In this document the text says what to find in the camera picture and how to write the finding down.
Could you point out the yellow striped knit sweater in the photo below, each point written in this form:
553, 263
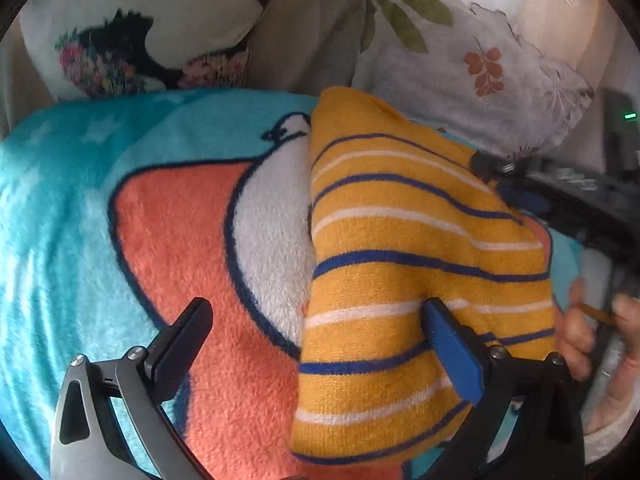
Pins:
400, 260

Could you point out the person's right hand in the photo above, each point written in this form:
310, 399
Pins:
575, 340

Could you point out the teal printed fleece blanket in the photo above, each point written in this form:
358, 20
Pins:
150, 240

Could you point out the beige sofa backrest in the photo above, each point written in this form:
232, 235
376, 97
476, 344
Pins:
310, 45

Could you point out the white leaf print pillow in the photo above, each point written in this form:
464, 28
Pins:
450, 85

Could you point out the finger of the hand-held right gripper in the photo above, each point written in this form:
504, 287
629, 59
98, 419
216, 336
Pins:
487, 164
525, 201

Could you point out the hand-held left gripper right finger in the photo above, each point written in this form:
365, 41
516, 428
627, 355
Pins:
452, 355

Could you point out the white figure print pillow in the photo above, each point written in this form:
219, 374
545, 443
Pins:
150, 0

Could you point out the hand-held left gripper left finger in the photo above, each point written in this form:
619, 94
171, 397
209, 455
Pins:
182, 345

